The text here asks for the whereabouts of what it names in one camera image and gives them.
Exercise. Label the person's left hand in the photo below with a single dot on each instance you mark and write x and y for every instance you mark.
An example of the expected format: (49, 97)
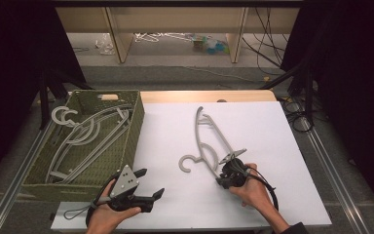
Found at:
(105, 217)

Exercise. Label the black metal stand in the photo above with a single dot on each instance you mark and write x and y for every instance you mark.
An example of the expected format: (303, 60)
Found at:
(309, 94)
(44, 100)

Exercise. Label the white hangers on floor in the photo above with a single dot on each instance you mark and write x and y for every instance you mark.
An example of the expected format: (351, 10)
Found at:
(149, 37)

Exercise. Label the white paper sheet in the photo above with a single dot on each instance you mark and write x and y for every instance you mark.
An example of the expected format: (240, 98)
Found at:
(266, 130)

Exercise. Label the person's right hand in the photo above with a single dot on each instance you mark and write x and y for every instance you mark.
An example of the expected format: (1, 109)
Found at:
(256, 195)

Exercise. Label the light wooden desk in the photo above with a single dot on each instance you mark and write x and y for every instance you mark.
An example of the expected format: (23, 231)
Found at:
(120, 42)

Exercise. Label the clear plastic bag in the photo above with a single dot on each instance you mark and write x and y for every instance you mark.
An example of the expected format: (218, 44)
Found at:
(105, 45)

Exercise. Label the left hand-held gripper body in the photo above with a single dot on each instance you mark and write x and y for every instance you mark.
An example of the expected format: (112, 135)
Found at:
(125, 183)

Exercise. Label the dark curtain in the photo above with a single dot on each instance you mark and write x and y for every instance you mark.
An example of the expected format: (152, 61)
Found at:
(13, 65)
(354, 81)

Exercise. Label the colourful plastic clutter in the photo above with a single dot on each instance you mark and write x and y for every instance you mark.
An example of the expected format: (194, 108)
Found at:
(212, 45)

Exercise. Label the green woven basket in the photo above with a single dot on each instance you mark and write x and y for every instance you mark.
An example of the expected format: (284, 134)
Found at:
(117, 161)

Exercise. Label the aluminium rail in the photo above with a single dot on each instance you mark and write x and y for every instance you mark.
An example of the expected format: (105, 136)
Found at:
(334, 182)
(22, 165)

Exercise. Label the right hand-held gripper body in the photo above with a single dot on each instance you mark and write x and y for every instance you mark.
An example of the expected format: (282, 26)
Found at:
(237, 174)

